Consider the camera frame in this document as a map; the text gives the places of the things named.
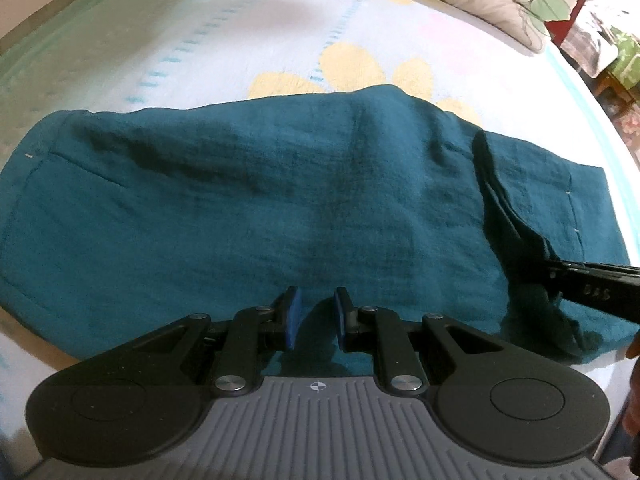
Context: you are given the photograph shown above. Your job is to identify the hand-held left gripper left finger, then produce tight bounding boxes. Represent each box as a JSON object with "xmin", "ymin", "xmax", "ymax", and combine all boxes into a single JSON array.
[{"xmin": 119, "ymin": 285, "xmax": 304, "ymax": 394}]

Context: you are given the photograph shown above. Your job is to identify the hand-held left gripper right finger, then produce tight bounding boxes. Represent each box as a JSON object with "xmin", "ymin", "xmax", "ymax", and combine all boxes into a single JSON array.
[{"xmin": 333, "ymin": 286, "xmax": 507, "ymax": 394}]

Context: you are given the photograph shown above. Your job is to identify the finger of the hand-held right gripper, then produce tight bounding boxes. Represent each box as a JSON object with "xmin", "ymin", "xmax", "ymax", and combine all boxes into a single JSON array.
[{"xmin": 546, "ymin": 259, "xmax": 640, "ymax": 278}]

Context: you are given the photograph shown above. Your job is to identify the teal pants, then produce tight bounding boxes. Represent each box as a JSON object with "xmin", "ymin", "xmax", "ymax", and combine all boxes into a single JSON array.
[{"xmin": 0, "ymin": 84, "xmax": 640, "ymax": 366}]

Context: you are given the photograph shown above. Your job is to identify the wooden stool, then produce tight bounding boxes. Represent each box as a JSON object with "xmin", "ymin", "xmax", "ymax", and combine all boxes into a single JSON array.
[{"xmin": 594, "ymin": 69, "xmax": 640, "ymax": 113}]

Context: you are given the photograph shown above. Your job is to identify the green floral bag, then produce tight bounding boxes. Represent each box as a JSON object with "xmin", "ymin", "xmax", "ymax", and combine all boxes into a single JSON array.
[{"xmin": 609, "ymin": 27, "xmax": 640, "ymax": 83}]

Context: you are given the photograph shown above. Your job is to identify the pastel printed bed sheet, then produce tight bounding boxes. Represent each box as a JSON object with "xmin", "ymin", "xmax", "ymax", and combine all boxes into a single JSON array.
[{"xmin": 0, "ymin": 0, "xmax": 640, "ymax": 411}]

